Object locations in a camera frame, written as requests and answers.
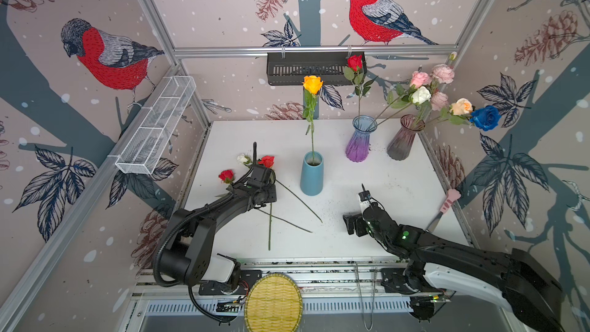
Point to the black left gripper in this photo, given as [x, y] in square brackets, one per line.
[273, 192]

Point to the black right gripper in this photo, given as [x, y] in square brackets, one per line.
[357, 219]

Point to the white rose flower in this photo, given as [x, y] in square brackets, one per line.
[248, 161]
[421, 111]

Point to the smoky pink glass vase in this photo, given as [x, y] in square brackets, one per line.
[400, 147]

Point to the orange rose flower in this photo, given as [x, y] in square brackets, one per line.
[312, 86]

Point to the pink carnation flower stem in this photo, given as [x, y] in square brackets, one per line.
[439, 101]

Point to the cream peach rose stem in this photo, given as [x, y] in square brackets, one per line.
[457, 113]

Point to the pink rose flower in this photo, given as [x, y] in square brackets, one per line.
[419, 78]

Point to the blue rose flower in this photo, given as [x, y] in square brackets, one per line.
[486, 119]

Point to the dark red rose flower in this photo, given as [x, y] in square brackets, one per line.
[354, 72]

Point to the teal ceramic vase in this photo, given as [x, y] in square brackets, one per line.
[312, 174]

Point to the blue purple glass vase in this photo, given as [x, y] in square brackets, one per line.
[358, 148]

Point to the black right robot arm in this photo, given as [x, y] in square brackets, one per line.
[514, 281]

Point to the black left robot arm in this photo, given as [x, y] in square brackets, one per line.
[184, 255]

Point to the pink silicone spatula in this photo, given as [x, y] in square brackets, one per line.
[452, 196]

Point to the yellow woven round mat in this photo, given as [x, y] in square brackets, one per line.
[274, 303]

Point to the black hanging wire basket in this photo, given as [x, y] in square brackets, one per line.
[291, 68]

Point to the white mesh wall shelf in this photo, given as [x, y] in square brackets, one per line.
[147, 145]

